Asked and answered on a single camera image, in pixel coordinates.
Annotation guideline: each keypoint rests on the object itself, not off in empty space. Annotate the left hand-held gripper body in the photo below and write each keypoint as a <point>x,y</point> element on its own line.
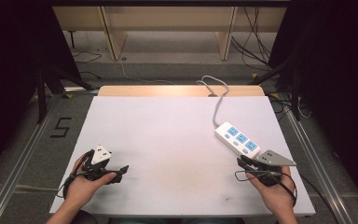
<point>100,154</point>

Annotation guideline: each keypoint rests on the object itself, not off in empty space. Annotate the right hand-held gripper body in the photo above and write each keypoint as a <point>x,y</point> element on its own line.
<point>272,159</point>

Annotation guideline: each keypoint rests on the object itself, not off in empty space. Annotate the white power strip blue sockets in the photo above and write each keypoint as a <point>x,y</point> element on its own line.
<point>237,140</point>

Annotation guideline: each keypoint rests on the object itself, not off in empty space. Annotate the person's left hand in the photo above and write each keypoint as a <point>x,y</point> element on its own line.
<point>85,188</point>

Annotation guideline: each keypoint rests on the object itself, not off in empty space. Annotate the person's right hand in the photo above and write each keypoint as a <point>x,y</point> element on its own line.
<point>273,194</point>

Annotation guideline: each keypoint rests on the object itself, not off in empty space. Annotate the black tripod stand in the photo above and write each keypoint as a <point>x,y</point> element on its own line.
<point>43,90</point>
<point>293,87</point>

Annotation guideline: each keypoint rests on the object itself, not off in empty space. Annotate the black curtain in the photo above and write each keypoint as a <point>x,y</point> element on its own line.
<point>338,93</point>
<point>12,77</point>

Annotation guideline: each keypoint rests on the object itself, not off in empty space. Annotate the light wooden desk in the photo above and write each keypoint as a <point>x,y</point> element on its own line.
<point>167,18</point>

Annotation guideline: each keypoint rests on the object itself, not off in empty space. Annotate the aluminium floor rail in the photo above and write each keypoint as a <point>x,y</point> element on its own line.
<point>317,168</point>
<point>18,161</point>

